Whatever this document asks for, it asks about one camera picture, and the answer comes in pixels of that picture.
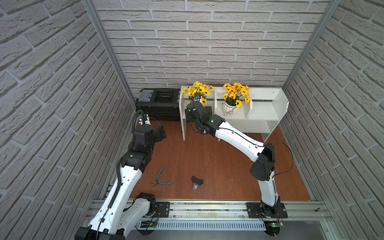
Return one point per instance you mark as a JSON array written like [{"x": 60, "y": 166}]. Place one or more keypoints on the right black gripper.
[{"x": 209, "y": 111}]

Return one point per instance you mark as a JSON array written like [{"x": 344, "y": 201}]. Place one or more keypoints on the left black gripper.
[{"x": 160, "y": 133}]

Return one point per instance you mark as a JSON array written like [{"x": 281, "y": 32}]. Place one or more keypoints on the sunflower pot white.
[
  {"x": 236, "y": 95},
  {"x": 197, "y": 87}
]

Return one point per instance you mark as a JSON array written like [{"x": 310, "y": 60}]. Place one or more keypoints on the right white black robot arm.
[{"x": 262, "y": 155}]

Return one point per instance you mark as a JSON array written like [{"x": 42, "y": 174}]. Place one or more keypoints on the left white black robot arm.
[{"x": 115, "y": 220}]

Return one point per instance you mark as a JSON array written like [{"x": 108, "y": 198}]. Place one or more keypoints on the black plastic toolbox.
[{"x": 161, "y": 104}]

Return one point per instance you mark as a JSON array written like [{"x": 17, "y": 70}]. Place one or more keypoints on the small black gadget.
[{"x": 196, "y": 182}]

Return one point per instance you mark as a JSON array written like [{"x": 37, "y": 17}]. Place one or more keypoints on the white wooden shelf unit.
[{"x": 262, "y": 115}]

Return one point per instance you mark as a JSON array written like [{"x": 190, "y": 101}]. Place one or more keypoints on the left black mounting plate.
[{"x": 162, "y": 210}]

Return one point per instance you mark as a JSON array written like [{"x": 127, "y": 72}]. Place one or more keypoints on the black mounting plate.
[
  {"x": 260, "y": 210},
  {"x": 162, "y": 210}
]

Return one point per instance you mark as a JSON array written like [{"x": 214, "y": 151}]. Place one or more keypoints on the white ventilation grille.
[{"x": 173, "y": 225}]

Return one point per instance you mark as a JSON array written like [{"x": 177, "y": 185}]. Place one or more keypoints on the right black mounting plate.
[{"x": 260, "y": 210}]

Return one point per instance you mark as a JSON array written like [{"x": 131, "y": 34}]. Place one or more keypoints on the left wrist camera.
[{"x": 144, "y": 119}]

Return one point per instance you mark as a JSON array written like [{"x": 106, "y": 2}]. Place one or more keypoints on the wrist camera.
[
  {"x": 197, "y": 96},
  {"x": 144, "y": 119}
]

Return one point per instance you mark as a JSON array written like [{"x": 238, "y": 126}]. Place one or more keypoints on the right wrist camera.
[{"x": 197, "y": 96}]

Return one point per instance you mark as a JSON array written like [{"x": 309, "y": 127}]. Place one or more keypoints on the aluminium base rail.
[{"x": 243, "y": 210}]

